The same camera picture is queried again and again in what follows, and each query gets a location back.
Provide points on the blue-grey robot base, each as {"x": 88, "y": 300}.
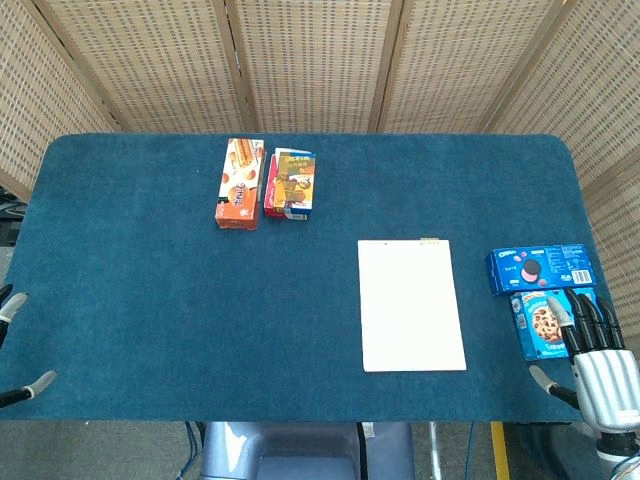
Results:
{"x": 300, "y": 452}

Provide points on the woven bamboo screen panel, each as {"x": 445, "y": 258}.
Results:
{"x": 620, "y": 240}
{"x": 35, "y": 100}
{"x": 590, "y": 85}
{"x": 315, "y": 65}
{"x": 150, "y": 65}
{"x": 460, "y": 65}

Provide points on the beige paper folder stack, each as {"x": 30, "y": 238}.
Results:
{"x": 411, "y": 310}

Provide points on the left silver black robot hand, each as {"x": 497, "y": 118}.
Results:
{"x": 12, "y": 306}

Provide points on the dark blue carpeted table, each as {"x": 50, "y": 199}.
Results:
{"x": 150, "y": 300}

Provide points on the white metal pole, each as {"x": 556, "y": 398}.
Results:
{"x": 435, "y": 450}

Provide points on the yellow floor tape strip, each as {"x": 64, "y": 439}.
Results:
{"x": 500, "y": 450}

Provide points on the blue chocolate chip cookie box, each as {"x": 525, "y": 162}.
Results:
{"x": 537, "y": 325}

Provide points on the blue Oreo cookie box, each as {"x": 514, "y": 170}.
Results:
{"x": 542, "y": 267}

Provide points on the orange wafer roll box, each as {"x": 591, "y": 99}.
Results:
{"x": 239, "y": 190}

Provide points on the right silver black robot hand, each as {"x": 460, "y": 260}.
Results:
{"x": 605, "y": 385}

